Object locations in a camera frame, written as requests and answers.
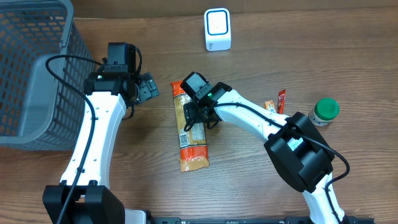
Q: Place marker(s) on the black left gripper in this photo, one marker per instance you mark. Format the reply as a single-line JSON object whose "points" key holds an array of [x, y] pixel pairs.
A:
{"points": [[148, 89]]}

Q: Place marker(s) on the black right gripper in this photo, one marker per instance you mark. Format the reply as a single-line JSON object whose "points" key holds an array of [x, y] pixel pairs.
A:
{"points": [[190, 112]]}

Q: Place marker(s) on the long orange noodle packet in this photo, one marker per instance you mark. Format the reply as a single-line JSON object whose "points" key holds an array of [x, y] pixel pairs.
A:
{"points": [[192, 144]]}

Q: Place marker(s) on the small orange snack box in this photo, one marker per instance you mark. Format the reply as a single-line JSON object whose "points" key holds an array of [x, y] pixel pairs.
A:
{"points": [[270, 106]]}

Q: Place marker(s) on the thin red sachet packet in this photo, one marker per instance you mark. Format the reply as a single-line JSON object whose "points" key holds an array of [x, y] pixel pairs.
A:
{"points": [[281, 101]]}

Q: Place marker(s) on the green lidded can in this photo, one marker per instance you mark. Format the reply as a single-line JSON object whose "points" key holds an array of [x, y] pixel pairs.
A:
{"points": [[324, 112]]}

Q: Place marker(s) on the teal wet wipes pack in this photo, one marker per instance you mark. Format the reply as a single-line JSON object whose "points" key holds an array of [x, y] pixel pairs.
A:
{"points": [[294, 143]]}

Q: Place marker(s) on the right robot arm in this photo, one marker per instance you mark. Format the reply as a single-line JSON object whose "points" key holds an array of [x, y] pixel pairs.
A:
{"points": [[296, 148]]}

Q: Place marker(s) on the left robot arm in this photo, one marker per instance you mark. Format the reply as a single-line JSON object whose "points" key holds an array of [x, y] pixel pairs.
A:
{"points": [[83, 194]]}

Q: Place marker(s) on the white barcode scanner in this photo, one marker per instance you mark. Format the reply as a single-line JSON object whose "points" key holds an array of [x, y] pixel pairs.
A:
{"points": [[217, 26]]}

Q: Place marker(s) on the grey plastic shopping basket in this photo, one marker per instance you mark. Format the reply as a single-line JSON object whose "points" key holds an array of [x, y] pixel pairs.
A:
{"points": [[39, 39]]}

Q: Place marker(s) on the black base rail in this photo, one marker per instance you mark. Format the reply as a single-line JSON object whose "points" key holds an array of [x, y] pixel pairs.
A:
{"points": [[177, 220]]}

